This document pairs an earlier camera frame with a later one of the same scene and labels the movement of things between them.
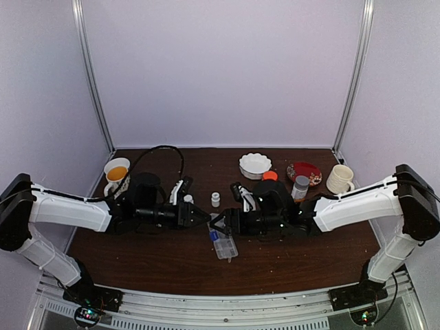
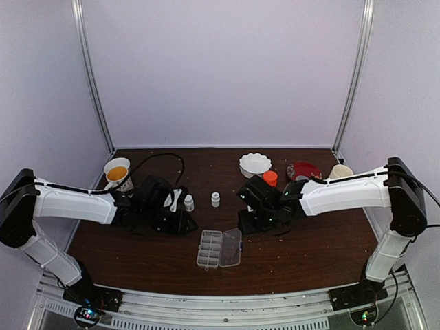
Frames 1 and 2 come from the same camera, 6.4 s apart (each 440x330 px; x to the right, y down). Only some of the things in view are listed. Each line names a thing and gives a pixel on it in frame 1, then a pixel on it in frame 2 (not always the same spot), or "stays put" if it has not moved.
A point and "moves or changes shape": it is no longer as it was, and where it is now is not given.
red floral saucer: [298, 168] stays put
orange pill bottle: [269, 174] stays put
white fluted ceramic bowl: [252, 166] stays put
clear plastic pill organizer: [224, 245] moves or changes shape
